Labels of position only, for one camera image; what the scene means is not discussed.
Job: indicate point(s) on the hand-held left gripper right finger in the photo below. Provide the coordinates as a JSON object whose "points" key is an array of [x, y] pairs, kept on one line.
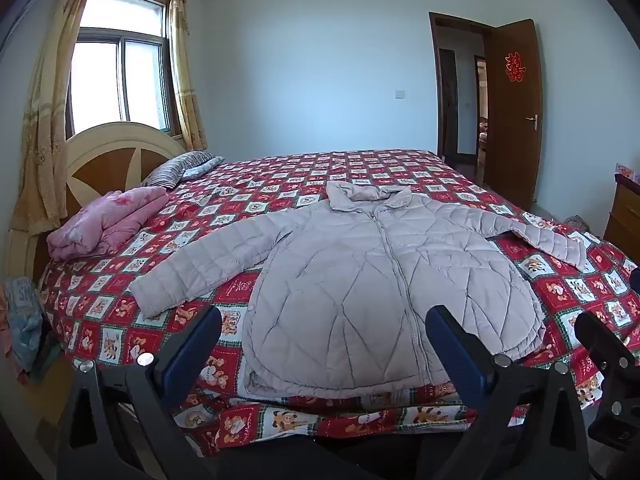
{"points": [[460, 347]]}

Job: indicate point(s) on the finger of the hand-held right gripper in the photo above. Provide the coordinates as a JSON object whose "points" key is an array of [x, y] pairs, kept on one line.
{"points": [[602, 347], [636, 285]]}

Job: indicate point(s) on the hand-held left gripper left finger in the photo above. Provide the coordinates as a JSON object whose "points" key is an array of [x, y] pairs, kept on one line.
{"points": [[192, 342]]}

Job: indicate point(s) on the light grey quilted jacket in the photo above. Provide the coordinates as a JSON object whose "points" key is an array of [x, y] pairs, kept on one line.
{"points": [[350, 285]]}

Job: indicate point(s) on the pile of colourful clothes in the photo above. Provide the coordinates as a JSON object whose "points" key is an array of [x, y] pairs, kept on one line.
{"points": [[20, 320]]}

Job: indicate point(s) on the wooden cabinet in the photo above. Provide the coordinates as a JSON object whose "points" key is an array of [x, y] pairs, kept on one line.
{"points": [[625, 220]]}

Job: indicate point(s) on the grey cloth pile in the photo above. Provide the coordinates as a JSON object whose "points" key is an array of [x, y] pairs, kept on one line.
{"points": [[579, 223]]}

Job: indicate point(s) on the pink item on cabinet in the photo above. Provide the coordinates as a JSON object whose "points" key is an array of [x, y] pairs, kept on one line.
{"points": [[625, 170]]}

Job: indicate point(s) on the pink folded blanket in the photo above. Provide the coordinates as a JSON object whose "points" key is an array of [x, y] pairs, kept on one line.
{"points": [[105, 220]]}

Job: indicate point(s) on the striped pillow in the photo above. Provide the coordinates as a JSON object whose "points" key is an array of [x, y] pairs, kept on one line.
{"points": [[170, 170]]}

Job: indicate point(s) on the grey pillow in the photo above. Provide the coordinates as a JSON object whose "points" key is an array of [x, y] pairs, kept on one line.
{"points": [[205, 166]]}

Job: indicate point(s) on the red patterned bedspread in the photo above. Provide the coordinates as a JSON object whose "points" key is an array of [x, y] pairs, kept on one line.
{"points": [[280, 182]]}

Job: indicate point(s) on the brown wooden door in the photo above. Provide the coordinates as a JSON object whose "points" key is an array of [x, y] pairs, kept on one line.
{"points": [[512, 150]]}

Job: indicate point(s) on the cream and wood headboard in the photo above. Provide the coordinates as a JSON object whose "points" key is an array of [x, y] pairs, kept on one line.
{"points": [[100, 160]]}

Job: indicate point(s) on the dark interior door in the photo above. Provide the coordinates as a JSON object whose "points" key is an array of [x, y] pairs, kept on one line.
{"points": [[448, 105]]}

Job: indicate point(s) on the red paper door decoration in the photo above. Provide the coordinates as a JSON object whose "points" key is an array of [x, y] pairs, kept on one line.
{"points": [[514, 66]]}

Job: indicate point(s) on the narrow yellow curtain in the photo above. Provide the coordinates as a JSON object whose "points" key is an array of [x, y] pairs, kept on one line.
{"points": [[185, 70]]}

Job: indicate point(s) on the wide yellow curtain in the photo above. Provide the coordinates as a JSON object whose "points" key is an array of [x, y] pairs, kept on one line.
{"points": [[47, 110]]}

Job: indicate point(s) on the window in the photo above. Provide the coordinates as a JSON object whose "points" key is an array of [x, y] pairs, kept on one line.
{"points": [[117, 70]]}

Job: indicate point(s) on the brown door frame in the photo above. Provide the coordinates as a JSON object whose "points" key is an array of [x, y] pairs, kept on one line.
{"points": [[433, 85]]}

